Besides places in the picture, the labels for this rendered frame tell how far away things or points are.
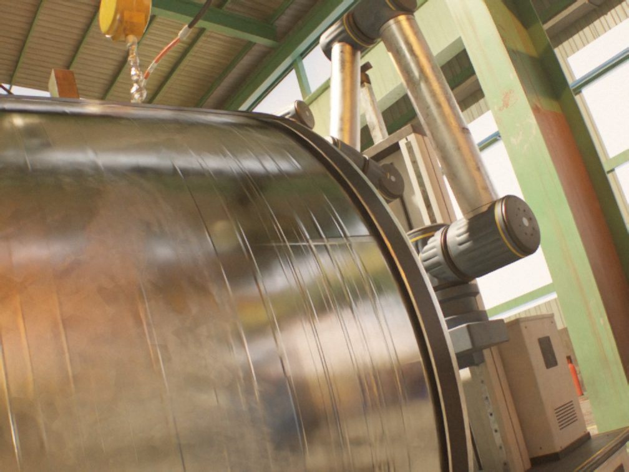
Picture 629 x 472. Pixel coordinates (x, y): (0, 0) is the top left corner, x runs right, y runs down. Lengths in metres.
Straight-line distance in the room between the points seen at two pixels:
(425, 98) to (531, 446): 1.32
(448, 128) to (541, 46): 3.37
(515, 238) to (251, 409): 1.38
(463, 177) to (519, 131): 2.44
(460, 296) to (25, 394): 1.68
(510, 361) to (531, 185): 2.08
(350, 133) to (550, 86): 3.37
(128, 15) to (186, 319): 1.58
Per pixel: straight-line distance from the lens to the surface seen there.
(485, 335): 2.07
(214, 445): 0.63
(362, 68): 2.83
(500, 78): 4.58
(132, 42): 2.12
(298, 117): 2.75
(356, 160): 1.70
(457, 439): 0.84
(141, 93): 2.01
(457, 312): 2.08
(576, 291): 4.20
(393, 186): 1.76
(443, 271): 2.08
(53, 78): 2.69
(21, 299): 0.61
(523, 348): 2.45
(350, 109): 2.08
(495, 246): 1.96
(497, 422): 2.37
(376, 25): 2.22
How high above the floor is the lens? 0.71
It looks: 16 degrees up
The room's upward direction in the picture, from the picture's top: 15 degrees counter-clockwise
